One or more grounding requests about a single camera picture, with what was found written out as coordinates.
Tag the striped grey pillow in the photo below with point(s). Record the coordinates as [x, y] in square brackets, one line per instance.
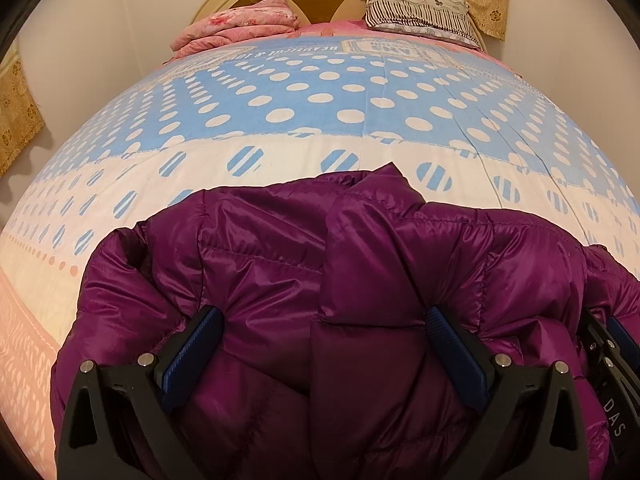
[444, 20]

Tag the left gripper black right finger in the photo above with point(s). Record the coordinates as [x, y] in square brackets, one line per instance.
[526, 421]

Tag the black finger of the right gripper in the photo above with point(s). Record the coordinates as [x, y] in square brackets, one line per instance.
[629, 349]
[614, 380]

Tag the purple puffer hooded jacket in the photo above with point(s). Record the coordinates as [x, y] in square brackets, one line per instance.
[324, 370]

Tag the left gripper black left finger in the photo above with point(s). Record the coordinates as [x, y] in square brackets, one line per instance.
[121, 422]

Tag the beige curtain on left wall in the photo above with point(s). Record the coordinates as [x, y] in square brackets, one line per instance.
[20, 119]

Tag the polka dot bed quilt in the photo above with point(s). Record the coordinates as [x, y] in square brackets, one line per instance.
[460, 126]

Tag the pink folded blanket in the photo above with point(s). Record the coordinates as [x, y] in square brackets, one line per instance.
[262, 19]

